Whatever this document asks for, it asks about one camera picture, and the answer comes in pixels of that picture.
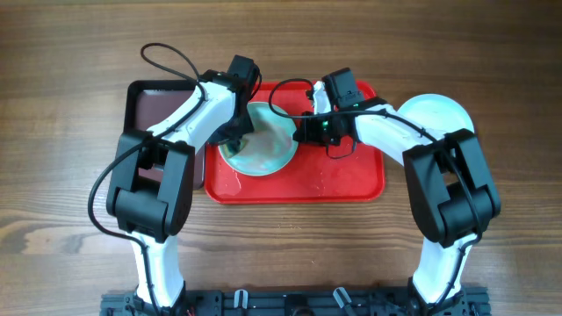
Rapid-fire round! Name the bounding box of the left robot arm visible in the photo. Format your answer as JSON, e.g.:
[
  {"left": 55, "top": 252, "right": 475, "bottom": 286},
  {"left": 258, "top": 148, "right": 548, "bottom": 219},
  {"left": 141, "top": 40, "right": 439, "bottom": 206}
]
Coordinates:
[{"left": 102, "top": 55, "right": 260, "bottom": 315}]

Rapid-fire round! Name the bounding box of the light blue plate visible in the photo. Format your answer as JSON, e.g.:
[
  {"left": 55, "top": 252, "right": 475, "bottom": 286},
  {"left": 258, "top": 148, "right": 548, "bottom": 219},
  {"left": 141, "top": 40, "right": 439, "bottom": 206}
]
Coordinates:
[
  {"left": 219, "top": 102, "right": 298, "bottom": 176},
  {"left": 398, "top": 94, "right": 475, "bottom": 133}
]

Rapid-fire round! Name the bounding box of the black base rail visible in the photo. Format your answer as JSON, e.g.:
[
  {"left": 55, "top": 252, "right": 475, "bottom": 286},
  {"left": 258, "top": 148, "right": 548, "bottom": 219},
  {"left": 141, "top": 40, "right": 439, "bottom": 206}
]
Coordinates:
[{"left": 99, "top": 287, "right": 492, "bottom": 316}]

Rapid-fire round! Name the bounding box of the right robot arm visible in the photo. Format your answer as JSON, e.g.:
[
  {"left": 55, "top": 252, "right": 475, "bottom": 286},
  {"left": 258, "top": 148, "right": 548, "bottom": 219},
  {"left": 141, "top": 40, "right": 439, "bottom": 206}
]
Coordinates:
[{"left": 293, "top": 68, "right": 501, "bottom": 315}]

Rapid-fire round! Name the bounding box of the green yellow sponge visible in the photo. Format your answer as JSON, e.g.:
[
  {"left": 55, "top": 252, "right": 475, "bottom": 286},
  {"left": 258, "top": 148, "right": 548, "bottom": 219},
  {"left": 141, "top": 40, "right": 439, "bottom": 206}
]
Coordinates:
[{"left": 223, "top": 140, "right": 241, "bottom": 158}]

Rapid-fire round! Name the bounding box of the black rectangular tray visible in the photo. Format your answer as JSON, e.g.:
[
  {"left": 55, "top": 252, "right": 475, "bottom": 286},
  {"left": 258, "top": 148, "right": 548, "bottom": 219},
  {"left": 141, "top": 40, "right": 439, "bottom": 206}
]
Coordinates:
[{"left": 123, "top": 80, "right": 205, "bottom": 190}]

